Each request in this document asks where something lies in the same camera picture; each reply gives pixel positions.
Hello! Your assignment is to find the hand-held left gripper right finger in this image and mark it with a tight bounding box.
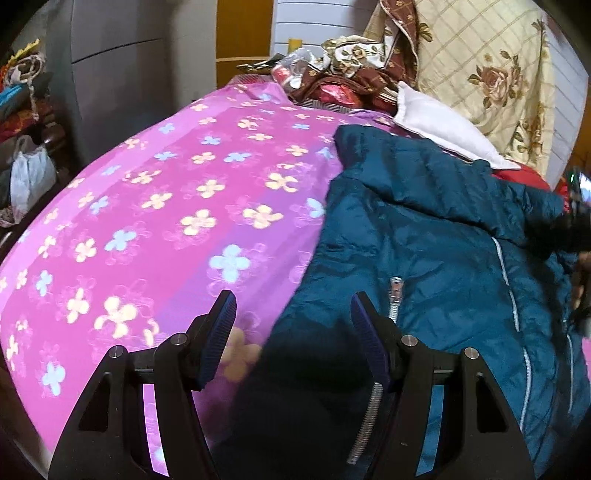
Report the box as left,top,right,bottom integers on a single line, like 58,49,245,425
350,291,536,480

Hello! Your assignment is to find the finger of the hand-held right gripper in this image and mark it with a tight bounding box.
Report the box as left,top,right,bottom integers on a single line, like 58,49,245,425
538,215,572,254

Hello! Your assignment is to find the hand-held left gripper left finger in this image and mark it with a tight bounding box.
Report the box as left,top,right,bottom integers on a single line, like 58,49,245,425
48,290,238,480

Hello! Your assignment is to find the teal quilted jacket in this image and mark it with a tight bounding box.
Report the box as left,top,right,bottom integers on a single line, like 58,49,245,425
217,124,583,480

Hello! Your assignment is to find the pile of colourful clothes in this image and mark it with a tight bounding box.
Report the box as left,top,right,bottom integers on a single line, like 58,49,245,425
0,39,70,232

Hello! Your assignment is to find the red cloth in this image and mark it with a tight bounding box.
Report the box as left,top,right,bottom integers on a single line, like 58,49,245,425
489,164,573,197

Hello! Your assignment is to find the pink floral bedsheet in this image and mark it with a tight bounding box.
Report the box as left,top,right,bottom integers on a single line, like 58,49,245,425
0,76,402,478

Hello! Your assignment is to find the white pillow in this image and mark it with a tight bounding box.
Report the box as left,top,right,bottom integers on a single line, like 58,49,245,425
393,81,520,169

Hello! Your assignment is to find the cream floral quilt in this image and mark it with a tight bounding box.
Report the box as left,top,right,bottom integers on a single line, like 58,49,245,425
362,0,557,178

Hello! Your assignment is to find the white plastic bag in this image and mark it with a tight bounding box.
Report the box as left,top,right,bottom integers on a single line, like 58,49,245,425
9,147,58,217

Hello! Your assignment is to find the red shiny package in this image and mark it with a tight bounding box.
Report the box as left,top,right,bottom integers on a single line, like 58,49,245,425
307,82,358,109

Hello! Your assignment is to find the brown floral blanket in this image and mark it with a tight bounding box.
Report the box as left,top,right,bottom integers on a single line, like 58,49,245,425
288,0,435,114

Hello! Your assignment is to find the clear plastic bag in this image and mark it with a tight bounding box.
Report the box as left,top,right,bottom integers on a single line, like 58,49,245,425
271,45,324,90

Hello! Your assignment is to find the grey wardrobe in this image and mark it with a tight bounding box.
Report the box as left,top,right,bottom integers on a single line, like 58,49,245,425
44,0,220,174

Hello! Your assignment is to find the orange wooden door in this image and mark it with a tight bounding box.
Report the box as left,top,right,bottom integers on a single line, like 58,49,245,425
216,0,274,86

